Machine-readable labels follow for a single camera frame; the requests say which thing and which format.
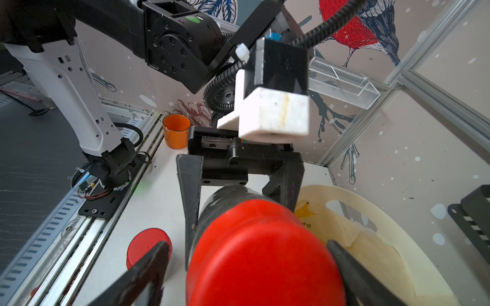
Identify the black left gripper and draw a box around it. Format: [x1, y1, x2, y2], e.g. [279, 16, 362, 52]
[176, 127, 304, 270]

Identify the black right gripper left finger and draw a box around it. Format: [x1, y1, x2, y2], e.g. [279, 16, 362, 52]
[90, 241, 170, 305]

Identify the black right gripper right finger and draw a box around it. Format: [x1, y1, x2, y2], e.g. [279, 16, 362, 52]
[326, 240, 405, 305]

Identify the glass jar with tea leaves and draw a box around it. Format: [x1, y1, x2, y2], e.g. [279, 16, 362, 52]
[191, 185, 278, 249]

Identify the red jar lid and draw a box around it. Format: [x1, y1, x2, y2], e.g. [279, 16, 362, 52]
[186, 200, 346, 305]

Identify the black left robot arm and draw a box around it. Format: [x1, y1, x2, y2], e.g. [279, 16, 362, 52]
[1, 1, 213, 127]

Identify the left red-lidded glass jar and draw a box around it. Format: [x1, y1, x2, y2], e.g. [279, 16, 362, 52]
[126, 228, 172, 270]

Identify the yellowish bin liner bag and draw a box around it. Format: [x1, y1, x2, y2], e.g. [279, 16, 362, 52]
[294, 200, 415, 305]

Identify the cream waste bin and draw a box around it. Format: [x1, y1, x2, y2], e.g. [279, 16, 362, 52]
[294, 185, 461, 305]

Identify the orange cup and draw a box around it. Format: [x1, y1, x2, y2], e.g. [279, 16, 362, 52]
[163, 114, 191, 150]

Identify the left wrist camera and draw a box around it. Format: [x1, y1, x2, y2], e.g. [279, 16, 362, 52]
[217, 38, 310, 144]

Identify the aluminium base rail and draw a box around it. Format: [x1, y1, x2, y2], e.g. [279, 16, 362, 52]
[1, 71, 162, 305]

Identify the black wall basket shelf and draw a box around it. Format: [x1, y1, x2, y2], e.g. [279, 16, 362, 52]
[447, 185, 489, 264]

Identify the white wire mesh basket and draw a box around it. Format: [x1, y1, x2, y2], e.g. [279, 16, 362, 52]
[308, 57, 381, 110]

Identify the black corrugated cable conduit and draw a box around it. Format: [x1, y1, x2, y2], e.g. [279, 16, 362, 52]
[202, 0, 368, 114]

